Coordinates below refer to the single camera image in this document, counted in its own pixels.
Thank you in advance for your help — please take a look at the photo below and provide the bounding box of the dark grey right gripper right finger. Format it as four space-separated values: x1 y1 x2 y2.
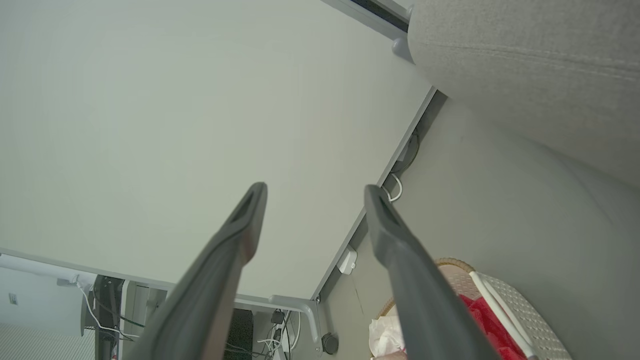
363 184 501 360

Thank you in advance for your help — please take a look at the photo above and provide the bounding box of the wide white partition panel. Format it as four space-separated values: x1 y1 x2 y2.
0 0 437 357

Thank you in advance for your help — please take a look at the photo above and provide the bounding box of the white looped cable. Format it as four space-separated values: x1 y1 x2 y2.
382 172 404 203

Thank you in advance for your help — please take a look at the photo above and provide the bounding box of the cream perforated laundry basket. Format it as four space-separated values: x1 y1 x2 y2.
372 257 573 360

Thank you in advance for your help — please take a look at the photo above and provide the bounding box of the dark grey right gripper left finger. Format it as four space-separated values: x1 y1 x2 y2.
125 182 268 360

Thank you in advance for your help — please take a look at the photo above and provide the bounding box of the red cloth garment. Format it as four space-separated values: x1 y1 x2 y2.
457 294 528 360

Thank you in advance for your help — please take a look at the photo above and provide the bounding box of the black computer box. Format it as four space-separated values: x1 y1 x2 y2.
225 308 254 360

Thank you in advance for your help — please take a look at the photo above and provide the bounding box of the white crumpled cloth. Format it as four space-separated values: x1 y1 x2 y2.
369 305 408 360

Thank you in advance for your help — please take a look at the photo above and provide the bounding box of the grey fabric sofa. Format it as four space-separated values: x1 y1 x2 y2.
407 0 640 188

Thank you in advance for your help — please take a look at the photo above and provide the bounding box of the white power strip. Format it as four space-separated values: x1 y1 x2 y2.
338 246 358 276

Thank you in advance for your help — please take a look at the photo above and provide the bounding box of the black monitor stand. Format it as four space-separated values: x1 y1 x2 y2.
80 275 125 360

